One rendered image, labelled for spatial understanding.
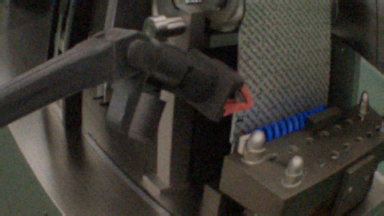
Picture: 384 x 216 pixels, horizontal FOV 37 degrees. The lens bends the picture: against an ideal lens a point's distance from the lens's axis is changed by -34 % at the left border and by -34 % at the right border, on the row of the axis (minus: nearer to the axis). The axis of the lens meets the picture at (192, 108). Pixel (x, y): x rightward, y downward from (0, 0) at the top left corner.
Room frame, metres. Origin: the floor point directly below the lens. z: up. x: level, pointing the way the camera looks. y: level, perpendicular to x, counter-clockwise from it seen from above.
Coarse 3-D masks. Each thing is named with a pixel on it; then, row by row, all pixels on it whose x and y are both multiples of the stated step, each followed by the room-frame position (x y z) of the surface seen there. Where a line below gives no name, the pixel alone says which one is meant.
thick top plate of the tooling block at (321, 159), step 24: (336, 120) 1.11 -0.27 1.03; (360, 120) 1.12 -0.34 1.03; (264, 144) 1.01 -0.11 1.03; (288, 144) 1.01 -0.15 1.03; (312, 144) 1.02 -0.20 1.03; (336, 144) 1.02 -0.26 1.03; (360, 144) 1.02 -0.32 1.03; (240, 168) 0.94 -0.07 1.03; (264, 168) 0.94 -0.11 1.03; (312, 168) 0.94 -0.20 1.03; (336, 168) 0.93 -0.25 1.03; (240, 192) 0.93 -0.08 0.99; (264, 192) 0.89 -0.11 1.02; (288, 192) 0.87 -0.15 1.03; (312, 192) 0.89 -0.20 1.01; (336, 192) 0.94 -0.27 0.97
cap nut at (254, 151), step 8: (256, 136) 0.96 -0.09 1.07; (264, 136) 0.97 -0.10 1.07; (248, 144) 0.96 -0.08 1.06; (256, 144) 0.96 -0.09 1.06; (248, 152) 0.96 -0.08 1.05; (256, 152) 0.95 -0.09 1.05; (264, 152) 0.96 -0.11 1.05; (248, 160) 0.96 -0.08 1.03; (256, 160) 0.95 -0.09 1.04; (264, 160) 0.97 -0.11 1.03
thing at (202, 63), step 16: (192, 48) 1.05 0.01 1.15; (192, 64) 0.96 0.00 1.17; (208, 64) 0.99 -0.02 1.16; (192, 80) 0.96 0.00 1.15; (208, 80) 0.97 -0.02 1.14; (224, 80) 0.97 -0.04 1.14; (240, 80) 0.97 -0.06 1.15; (192, 96) 0.96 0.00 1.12; (208, 96) 0.97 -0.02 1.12; (224, 96) 0.96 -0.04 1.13; (208, 112) 0.96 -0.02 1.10; (224, 112) 0.96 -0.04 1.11
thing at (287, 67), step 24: (312, 24) 1.13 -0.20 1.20; (240, 48) 1.03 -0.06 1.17; (264, 48) 1.06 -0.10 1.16; (288, 48) 1.09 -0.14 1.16; (312, 48) 1.13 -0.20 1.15; (240, 72) 1.03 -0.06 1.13; (264, 72) 1.06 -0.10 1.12; (288, 72) 1.09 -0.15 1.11; (312, 72) 1.13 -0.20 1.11; (240, 96) 1.03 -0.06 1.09; (264, 96) 1.06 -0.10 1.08; (288, 96) 1.10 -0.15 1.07; (312, 96) 1.14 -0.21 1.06; (264, 120) 1.07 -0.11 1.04
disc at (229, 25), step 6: (240, 0) 1.03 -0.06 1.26; (240, 6) 1.03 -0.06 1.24; (234, 12) 1.04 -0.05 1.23; (240, 12) 1.02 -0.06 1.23; (234, 18) 1.04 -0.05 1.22; (240, 18) 1.02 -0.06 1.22; (210, 24) 1.08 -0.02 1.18; (216, 24) 1.07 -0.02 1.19; (222, 24) 1.06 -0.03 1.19; (228, 24) 1.05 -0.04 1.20; (234, 24) 1.04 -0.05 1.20; (222, 30) 1.06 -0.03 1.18; (228, 30) 1.05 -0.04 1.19
